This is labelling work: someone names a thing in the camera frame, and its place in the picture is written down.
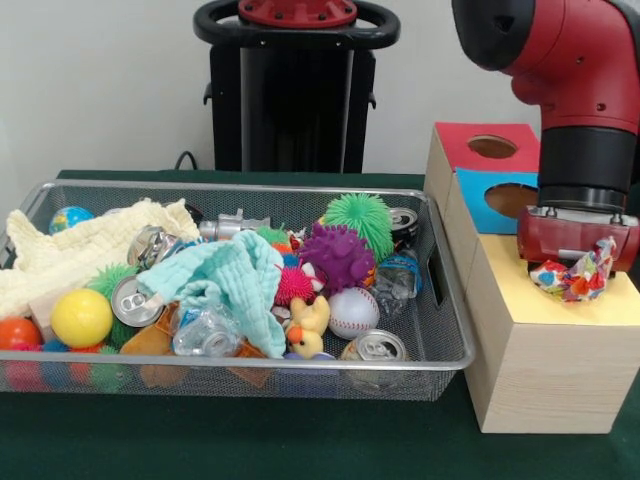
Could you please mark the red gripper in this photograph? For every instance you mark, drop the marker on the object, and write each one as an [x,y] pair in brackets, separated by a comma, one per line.
[565,237]

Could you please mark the large colourful patterned cloth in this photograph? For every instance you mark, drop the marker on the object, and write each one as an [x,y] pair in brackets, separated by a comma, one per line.
[575,280]

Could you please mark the red robot base flange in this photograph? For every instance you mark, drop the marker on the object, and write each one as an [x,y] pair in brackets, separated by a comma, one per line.
[300,12]

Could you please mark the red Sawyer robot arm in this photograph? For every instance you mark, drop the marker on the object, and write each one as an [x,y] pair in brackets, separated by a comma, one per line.
[575,60]

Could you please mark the wooden three-hole box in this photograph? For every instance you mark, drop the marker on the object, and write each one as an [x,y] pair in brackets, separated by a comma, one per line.
[550,375]

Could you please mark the silver mesh bin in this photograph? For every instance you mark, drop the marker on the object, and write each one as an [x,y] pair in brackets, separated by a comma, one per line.
[200,382]

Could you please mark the green spiky ball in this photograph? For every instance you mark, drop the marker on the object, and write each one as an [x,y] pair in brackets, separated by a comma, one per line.
[357,215]

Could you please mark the silver drink can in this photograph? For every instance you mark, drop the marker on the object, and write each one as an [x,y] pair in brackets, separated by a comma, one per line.
[132,305]
[372,345]

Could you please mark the white baseball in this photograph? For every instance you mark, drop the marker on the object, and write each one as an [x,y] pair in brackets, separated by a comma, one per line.
[354,314]

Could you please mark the purple spiky toy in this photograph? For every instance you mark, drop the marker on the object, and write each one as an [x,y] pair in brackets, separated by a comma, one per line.
[340,255]

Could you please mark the yellow plush duck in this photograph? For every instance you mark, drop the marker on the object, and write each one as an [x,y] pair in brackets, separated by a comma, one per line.
[306,340]

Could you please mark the mint knitted cloth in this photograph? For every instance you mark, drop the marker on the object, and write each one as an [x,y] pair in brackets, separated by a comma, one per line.
[235,280]

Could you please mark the dark green table cloth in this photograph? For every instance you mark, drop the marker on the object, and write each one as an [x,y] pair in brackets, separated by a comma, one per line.
[250,440]

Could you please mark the yellow ball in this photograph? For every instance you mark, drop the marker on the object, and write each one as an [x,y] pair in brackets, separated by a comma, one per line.
[82,317]

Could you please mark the cream knitted cloth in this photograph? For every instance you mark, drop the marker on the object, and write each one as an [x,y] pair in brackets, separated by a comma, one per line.
[75,245]

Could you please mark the blue globe ball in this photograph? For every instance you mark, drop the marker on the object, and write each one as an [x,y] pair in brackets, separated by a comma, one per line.
[69,218]

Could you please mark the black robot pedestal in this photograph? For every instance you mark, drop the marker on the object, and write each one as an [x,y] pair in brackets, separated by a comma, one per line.
[295,100]

